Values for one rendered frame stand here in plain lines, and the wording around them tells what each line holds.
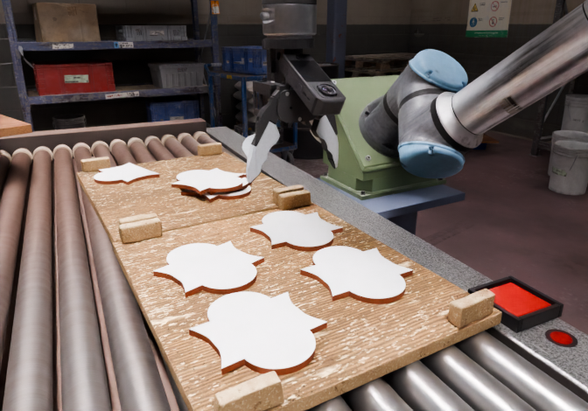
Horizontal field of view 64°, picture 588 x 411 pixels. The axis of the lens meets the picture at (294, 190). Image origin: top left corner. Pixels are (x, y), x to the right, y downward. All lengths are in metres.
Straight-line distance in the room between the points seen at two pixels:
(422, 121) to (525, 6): 5.27
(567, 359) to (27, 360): 0.55
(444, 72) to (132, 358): 0.74
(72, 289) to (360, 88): 0.80
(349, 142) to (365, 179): 0.09
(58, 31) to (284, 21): 4.28
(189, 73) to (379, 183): 4.11
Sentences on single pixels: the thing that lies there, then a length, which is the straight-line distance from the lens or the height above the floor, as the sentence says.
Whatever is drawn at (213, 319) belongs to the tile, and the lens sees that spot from 0.53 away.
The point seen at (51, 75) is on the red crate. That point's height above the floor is 0.82.
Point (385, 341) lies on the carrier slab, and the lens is 0.52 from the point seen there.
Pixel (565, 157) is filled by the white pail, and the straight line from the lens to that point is 4.16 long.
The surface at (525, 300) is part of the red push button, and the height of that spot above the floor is 0.93.
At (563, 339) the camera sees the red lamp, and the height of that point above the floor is 0.92.
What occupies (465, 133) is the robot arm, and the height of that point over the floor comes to 1.06.
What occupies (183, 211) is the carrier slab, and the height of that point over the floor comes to 0.94.
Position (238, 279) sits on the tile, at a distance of 0.60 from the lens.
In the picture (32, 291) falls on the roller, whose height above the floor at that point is 0.92.
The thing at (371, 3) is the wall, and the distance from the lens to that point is 6.90.
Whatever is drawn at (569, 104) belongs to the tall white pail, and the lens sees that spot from 5.21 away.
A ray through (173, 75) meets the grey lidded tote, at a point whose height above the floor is 0.77.
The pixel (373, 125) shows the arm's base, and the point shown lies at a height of 1.03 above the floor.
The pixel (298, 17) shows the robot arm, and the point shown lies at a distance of 0.66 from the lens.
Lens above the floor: 1.24
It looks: 19 degrees down
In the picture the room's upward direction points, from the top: straight up
